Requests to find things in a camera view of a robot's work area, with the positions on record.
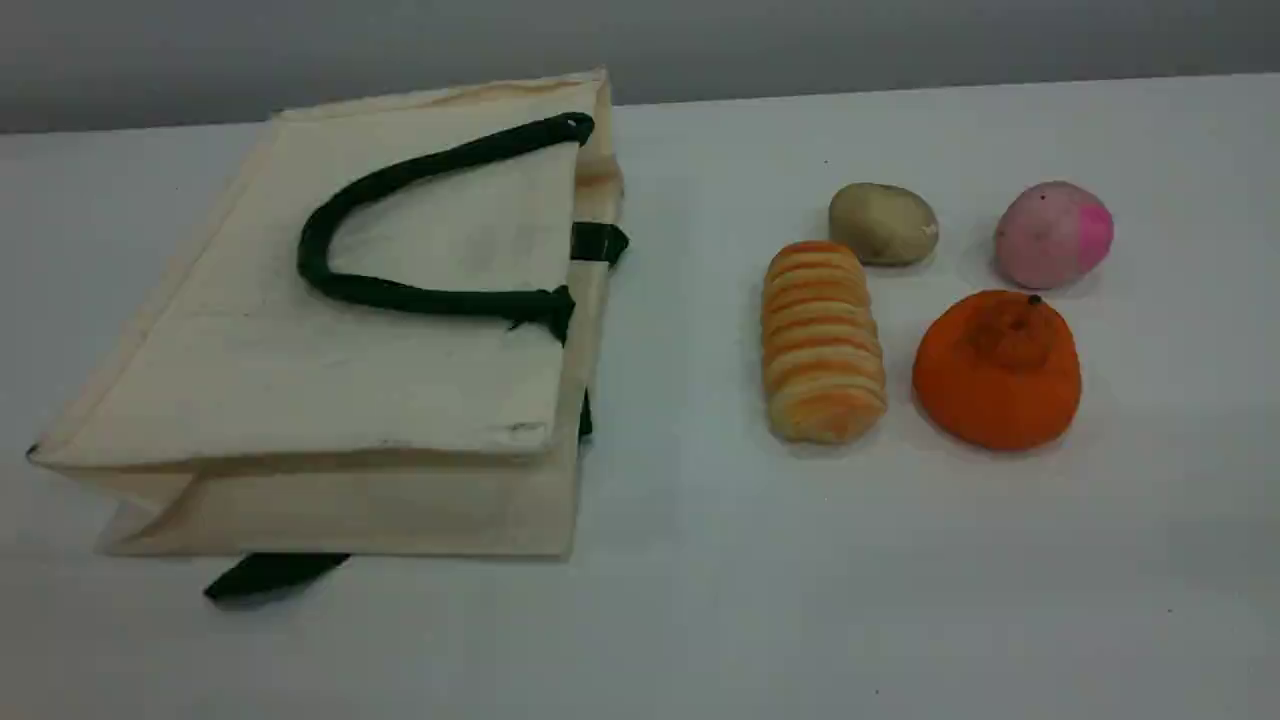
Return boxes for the white canvas bag green handles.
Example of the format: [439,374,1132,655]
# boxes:
[25,68,631,603]

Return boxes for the orange fruit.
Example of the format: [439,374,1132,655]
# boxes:
[912,289,1083,452]

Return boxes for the striped bread roll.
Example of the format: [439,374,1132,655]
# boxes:
[760,240,889,446]

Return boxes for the brown potato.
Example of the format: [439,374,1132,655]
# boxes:
[828,182,939,267]

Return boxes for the pink peach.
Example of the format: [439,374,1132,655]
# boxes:
[993,180,1115,291]

